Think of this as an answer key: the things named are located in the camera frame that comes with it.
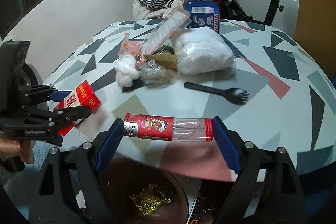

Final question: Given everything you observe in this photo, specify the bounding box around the red cigarette box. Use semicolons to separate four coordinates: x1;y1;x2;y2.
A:
53;80;102;137

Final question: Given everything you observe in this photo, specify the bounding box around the red clear plastic tube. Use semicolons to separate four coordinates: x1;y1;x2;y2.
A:
123;113;214;142

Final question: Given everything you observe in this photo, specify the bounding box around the white tissue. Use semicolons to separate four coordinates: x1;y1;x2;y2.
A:
114;55;140;88

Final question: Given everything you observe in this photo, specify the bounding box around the clear plastic wrapper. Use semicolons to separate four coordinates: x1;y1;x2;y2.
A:
140;60;171;85

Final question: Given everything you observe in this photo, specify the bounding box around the brown green leaf wrapper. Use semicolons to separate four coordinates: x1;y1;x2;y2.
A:
144;46;177;70

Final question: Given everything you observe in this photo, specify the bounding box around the white cotton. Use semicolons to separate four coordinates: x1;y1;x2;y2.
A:
170;27;235;76

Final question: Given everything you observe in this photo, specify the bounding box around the clear plastic label package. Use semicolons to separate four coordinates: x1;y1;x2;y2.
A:
137;8;190;68

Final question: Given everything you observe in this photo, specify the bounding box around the blue milk carton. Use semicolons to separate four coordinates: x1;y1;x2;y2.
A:
185;1;220;33

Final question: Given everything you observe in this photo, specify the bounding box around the brown round trash bin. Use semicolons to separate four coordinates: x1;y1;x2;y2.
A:
100;159;189;223

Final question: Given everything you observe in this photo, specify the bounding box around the left hand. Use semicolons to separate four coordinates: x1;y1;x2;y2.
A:
0;135;36;164

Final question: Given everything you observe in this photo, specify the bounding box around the black plastic spork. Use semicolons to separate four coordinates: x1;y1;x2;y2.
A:
183;82;249;105

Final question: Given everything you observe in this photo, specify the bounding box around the gold foil wrapper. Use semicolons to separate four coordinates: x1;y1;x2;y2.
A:
129;183;175;216

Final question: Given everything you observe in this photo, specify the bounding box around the wooden orange board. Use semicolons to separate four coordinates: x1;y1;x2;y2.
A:
294;0;335;79

